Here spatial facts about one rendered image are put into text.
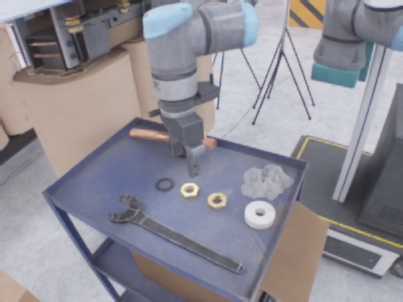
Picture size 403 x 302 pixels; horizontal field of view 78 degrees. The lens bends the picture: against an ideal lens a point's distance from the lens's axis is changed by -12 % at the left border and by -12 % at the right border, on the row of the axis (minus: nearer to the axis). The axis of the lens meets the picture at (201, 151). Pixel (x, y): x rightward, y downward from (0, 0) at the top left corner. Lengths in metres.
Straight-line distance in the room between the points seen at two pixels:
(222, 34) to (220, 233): 0.43
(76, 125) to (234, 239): 0.74
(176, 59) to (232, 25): 0.12
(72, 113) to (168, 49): 0.67
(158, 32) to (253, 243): 0.47
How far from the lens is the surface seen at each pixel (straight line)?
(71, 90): 1.06
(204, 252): 0.62
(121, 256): 1.12
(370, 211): 1.43
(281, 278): 0.70
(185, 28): 0.50
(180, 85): 0.52
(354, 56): 1.05
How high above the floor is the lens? 1.42
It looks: 38 degrees down
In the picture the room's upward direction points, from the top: 5 degrees counter-clockwise
